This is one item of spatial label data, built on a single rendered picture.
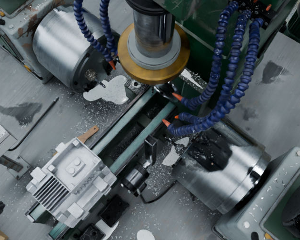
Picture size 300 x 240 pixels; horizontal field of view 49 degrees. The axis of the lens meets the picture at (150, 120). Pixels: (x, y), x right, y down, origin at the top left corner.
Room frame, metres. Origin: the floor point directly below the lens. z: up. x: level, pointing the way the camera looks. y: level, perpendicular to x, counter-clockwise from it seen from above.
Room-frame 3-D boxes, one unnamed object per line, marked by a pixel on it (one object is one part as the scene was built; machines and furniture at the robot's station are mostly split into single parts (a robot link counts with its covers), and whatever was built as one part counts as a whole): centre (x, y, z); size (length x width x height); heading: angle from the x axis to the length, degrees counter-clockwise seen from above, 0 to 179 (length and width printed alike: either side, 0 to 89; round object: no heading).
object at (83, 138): (0.33, 0.28, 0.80); 0.21 x 0.05 x 0.01; 131
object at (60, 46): (0.64, 0.28, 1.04); 0.37 x 0.25 x 0.25; 49
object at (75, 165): (0.18, 0.21, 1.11); 0.12 x 0.11 x 0.07; 139
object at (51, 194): (0.15, 0.24, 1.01); 0.20 x 0.19 x 0.19; 139
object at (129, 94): (0.53, 0.05, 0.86); 0.07 x 0.06 x 0.12; 49
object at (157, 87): (0.48, -0.04, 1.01); 0.15 x 0.02 x 0.15; 49
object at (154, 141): (0.22, 0.00, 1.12); 0.04 x 0.03 x 0.26; 139
